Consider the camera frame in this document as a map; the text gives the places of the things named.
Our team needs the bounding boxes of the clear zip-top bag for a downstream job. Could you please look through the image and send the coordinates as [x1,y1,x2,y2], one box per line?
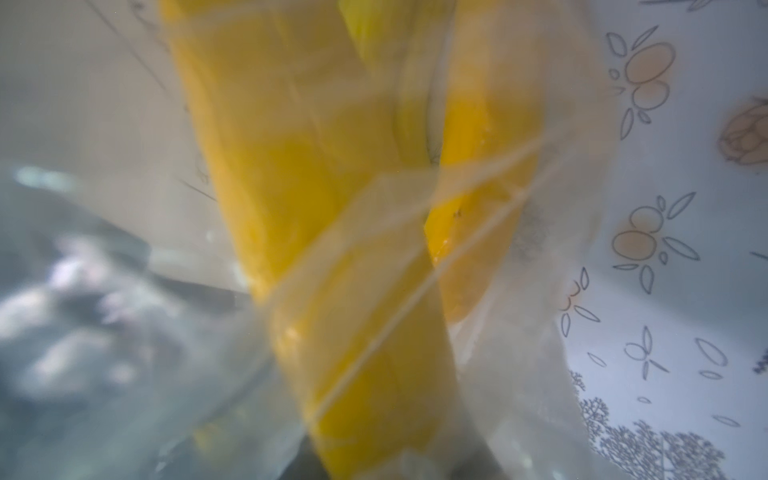
[1,1,621,479]

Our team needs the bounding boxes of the orange bananas in left bag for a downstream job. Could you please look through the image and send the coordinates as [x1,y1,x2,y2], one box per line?
[158,1,545,479]

